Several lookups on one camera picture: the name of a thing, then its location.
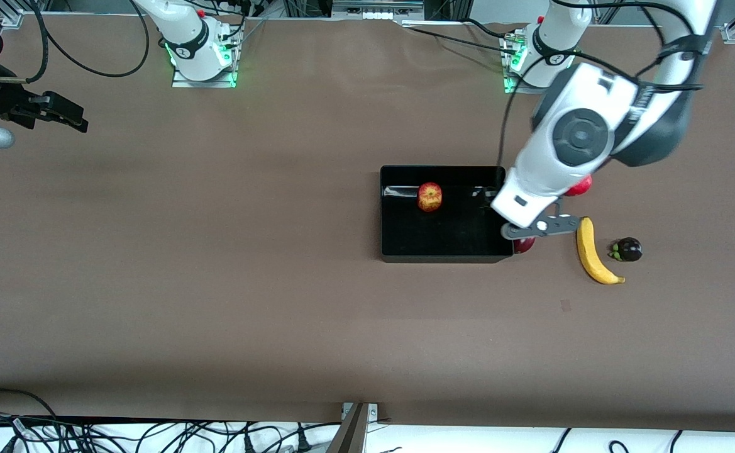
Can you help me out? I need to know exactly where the red yellow apple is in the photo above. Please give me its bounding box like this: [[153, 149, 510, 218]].
[[417, 182, 443, 213]]

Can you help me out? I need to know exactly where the yellow banana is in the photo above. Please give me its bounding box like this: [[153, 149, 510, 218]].
[[577, 217, 626, 285]]

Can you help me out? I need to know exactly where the black plastic box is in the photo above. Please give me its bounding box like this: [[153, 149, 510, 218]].
[[380, 165, 515, 264]]

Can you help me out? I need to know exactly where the brown table cover mat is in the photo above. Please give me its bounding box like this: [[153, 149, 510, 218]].
[[0, 14, 735, 433]]

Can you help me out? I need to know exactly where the grey power strip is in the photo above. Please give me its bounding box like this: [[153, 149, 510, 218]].
[[331, 0, 426, 21]]

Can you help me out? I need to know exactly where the dark purple mangosteen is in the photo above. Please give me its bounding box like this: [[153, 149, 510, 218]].
[[609, 237, 643, 262]]

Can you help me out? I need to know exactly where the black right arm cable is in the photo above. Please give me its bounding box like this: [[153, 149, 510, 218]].
[[0, 0, 150, 84]]

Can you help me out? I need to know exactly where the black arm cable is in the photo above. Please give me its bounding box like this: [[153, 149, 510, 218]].
[[0, 0, 150, 84], [497, 0, 707, 169]]

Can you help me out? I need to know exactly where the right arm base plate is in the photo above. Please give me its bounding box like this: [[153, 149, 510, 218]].
[[171, 38, 239, 89]]

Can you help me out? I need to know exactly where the grey metal camera pole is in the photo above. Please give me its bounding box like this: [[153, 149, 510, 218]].
[[326, 403, 369, 453]]

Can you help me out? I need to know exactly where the metal clamp bracket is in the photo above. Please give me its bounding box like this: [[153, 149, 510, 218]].
[[341, 403, 379, 421]]

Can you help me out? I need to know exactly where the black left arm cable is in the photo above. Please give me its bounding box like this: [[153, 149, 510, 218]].
[[497, 0, 707, 169]]

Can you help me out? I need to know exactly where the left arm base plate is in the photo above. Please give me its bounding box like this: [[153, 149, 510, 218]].
[[503, 35, 572, 95]]

